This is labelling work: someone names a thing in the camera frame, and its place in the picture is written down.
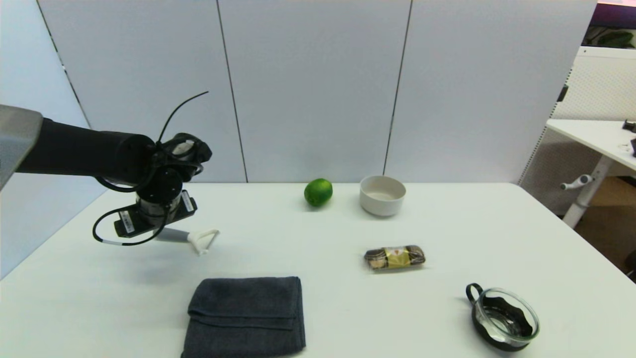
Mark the white perforated partition panel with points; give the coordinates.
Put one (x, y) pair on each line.
(601, 84)

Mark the white side desk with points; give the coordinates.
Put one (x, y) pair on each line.
(596, 136)

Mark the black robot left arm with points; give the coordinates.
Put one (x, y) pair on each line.
(74, 149)

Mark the green lime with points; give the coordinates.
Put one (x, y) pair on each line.
(318, 193)

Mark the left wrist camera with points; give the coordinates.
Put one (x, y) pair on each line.
(184, 148)

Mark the white ceramic bowl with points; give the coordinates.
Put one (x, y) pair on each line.
(381, 204)

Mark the dark grey folded towel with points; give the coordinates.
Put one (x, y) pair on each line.
(246, 318)

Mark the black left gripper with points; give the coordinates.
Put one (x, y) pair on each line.
(185, 205)

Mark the black flat desk item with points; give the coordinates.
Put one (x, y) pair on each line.
(633, 147)

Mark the glass cup with black holder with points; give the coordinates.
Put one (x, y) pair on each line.
(503, 319)

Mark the small black desk item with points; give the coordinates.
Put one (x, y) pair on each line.
(630, 126)

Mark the green potted plant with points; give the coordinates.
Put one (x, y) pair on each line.
(613, 39)

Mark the wrapped chocolate biscuit packet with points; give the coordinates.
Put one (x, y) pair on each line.
(395, 257)

